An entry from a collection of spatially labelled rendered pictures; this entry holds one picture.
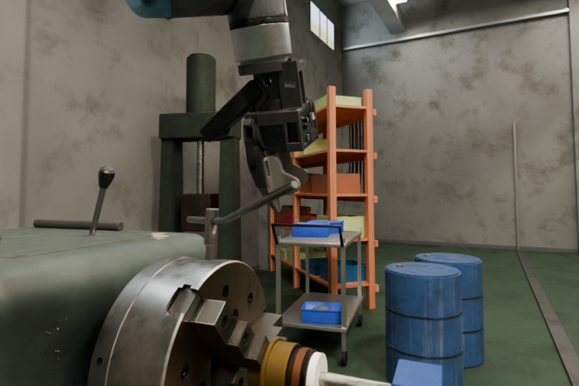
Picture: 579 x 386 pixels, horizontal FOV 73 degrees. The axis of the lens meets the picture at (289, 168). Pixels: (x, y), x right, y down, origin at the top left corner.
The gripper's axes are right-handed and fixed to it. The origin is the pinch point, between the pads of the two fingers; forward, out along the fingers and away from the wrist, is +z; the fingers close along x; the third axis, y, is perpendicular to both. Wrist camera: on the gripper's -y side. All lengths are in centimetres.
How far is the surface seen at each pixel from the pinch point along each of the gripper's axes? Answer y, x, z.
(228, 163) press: -191, 302, 81
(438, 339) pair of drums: 17, 175, 167
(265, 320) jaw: -7.4, 4.8, 25.1
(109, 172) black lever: -40.3, 9.7, -2.4
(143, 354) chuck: -13.2, -17.5, 14.0
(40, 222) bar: -75, 16, 13
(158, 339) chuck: -11.5, -16.0, 12.5
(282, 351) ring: 1.0, -6.6, 20.6
